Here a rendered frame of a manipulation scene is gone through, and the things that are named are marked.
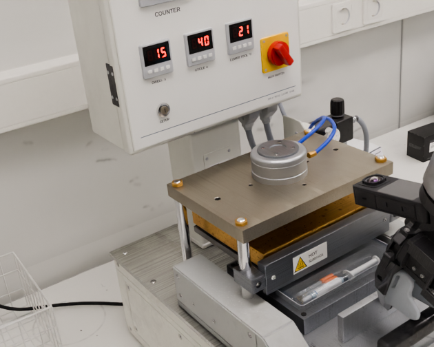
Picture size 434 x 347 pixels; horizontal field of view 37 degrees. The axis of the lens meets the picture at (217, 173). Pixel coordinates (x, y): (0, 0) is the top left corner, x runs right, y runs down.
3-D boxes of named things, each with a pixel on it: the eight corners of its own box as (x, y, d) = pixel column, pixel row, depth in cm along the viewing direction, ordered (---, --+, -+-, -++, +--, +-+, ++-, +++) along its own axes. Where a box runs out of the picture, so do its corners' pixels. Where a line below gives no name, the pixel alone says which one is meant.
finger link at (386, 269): (375, 301, 75) (397, 251, 69) (366, 291, 76) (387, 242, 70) (402, 284, 77) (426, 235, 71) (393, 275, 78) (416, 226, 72)
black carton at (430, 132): (406, 155, 164) (406, 130, 161) (432, 146, 168) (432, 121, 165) (423, 162, 159) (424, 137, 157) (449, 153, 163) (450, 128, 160)
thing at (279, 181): (153, 222, 100) (140, 146, 94) (302, 160, 115) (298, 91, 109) (247, 292, 81) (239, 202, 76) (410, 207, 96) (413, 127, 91)
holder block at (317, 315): (227, 279, 93) (226, 264, 92) (328, 228, 103) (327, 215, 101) (304, 335, 80) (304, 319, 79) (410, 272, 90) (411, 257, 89)
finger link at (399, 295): (399, 346, 76) (424, 299, 70) (364, 310, 80) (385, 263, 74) (416, 334, 78) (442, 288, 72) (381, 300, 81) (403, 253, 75)
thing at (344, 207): (193, 231, 96) (187, 175, 92) (304, 183, 107) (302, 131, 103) (266, 281, 83) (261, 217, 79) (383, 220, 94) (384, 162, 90)
